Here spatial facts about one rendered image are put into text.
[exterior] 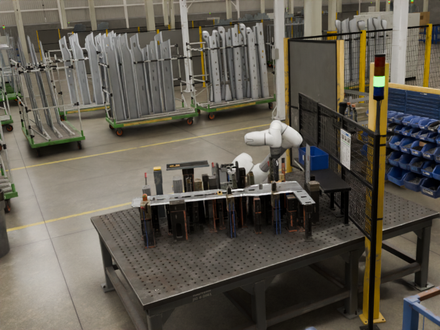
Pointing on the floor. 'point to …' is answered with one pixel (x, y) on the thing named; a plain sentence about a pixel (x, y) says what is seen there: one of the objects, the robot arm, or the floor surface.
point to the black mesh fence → (348, 175)
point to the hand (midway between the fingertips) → (275, 177)
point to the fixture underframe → (158, 316)
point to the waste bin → (3, 228)
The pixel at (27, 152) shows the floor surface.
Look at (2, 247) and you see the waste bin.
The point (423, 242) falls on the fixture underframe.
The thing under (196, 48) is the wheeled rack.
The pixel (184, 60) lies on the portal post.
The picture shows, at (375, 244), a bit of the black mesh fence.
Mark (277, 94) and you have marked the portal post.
